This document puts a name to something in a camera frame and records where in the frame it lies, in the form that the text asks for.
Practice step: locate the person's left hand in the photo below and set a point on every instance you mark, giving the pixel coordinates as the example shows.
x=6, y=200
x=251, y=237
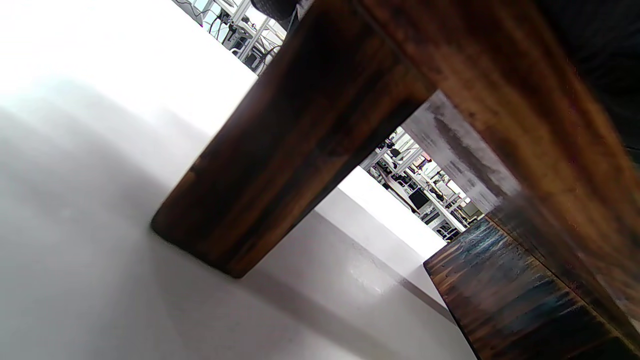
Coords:
x=605, y=45

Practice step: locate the brown wooden stool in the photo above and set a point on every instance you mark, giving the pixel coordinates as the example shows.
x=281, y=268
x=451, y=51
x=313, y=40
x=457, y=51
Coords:
x=310, y=125

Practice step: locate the black monitor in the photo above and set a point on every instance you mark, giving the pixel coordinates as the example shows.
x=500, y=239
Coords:
x=419, y=199

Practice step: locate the black mesh office chair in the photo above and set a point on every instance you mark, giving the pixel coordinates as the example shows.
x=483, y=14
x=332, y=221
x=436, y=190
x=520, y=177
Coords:
x=272, y=6

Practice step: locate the white frame workstations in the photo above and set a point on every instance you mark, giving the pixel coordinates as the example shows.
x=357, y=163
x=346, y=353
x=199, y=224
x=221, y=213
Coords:
x=430, y=195

